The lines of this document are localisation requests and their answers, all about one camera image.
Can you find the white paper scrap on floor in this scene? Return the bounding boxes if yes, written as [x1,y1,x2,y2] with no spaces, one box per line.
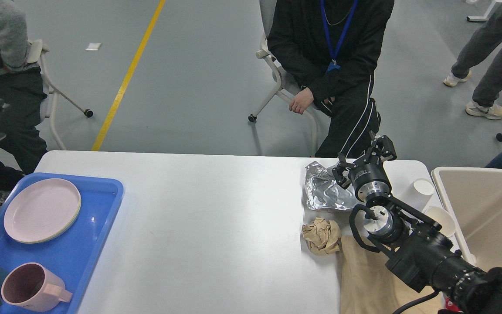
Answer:
[85,42,102,51]

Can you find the left white chair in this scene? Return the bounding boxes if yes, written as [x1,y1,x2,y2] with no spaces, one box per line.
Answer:
[27,39,94,150]

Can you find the crumpled brown paper ball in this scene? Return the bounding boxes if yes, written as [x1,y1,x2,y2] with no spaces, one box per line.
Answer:
[301,217,342,256]

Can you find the brown paper bag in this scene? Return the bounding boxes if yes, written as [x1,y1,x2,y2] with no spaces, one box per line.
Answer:
[340,235,434,314]

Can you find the white paper cup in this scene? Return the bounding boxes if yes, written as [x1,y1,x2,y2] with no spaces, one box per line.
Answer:
[424,206,456,237]
[396,178,435,212]

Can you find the person in grey sweater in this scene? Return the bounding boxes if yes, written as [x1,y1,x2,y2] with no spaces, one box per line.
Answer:
[0,0,47,191]

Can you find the beige plastic bin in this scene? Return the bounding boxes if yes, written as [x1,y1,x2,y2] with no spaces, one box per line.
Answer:
[431,167,502,271]

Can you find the crumpled aluminium foil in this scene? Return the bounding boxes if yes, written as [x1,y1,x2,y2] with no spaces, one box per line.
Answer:
[304,161,360,212]

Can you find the pink mug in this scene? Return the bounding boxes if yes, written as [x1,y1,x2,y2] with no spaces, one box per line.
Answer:
[0,262,72,312]

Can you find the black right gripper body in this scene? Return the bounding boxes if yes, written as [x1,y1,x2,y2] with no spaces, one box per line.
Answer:
[347,158,392,203]

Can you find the person in black tracksuit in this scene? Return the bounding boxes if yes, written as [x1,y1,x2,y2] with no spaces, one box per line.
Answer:
[267,0,395,158]

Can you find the standing person grey trousers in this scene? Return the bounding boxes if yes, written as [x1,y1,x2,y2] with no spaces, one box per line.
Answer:
[444,4,502,120]

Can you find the white office chair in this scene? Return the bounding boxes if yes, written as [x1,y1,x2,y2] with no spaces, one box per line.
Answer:
[248,0,321,157]

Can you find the pink plate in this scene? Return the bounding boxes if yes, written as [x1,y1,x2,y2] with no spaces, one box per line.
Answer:
[3,178,81,244]

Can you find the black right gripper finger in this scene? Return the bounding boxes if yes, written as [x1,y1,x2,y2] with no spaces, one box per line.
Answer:
[365,131,398,165]
[332,153,355,189]

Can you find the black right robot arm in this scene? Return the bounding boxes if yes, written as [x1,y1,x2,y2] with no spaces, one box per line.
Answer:
[332,133,502,314]

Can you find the yellow plate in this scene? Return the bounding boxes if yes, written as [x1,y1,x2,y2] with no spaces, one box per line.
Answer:
[15,201,81,244]

